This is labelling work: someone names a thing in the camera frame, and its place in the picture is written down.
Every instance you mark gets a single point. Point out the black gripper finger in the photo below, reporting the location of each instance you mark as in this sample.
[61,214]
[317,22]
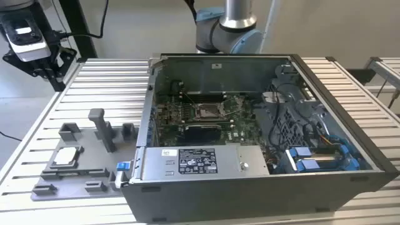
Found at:
[66,61]
[18,63]

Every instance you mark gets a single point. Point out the silver square CPU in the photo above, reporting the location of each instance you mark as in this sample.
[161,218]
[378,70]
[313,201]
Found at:
[66,155]

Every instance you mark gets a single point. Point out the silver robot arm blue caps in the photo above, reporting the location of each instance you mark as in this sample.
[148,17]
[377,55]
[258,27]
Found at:
[237,16]

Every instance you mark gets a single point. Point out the CPU socket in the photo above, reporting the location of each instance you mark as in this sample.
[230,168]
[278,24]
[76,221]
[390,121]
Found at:
[206,113]

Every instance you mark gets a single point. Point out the black expansion slot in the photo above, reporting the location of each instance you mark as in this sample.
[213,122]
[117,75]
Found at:
[205,121]

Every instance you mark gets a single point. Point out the thin metal locking lever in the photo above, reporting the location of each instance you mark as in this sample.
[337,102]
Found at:
[190,98]

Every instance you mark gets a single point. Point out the grey parts rack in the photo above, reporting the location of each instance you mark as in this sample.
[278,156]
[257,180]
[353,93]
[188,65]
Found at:
[90,164]

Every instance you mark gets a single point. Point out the black RAM slots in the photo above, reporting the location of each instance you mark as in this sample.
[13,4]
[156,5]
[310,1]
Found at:
[202,95]

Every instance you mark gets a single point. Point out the blue case latch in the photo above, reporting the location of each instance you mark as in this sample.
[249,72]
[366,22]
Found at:
[121,166]

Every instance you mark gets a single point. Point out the green RAM stick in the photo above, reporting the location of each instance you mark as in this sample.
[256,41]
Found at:
[72,174]

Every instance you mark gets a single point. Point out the black graphics card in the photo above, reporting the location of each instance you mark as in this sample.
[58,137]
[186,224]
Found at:
[201,134]

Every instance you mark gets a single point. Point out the green motherboard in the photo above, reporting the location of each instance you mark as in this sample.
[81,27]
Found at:
[242,126]

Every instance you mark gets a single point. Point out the silver power supply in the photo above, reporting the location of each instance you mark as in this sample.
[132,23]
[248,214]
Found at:
[228,161]

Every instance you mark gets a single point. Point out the grey drive cage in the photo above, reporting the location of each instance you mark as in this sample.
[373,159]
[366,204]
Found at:
[290,126]

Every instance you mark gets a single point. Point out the black open PC case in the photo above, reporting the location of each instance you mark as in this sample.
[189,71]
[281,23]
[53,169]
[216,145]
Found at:
[218,201]

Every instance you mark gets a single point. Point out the hard disk in blue carrier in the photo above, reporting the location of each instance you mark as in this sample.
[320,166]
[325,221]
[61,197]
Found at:
[306,165]
[301,151]

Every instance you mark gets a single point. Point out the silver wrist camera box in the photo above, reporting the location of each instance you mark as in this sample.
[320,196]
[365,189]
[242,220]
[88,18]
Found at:
[29,50]

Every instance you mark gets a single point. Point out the black frame post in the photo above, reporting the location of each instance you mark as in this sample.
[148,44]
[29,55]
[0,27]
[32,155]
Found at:
[82,35]

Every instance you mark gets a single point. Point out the aluminium frame rail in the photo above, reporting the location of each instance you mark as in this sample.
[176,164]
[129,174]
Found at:
[382,68]

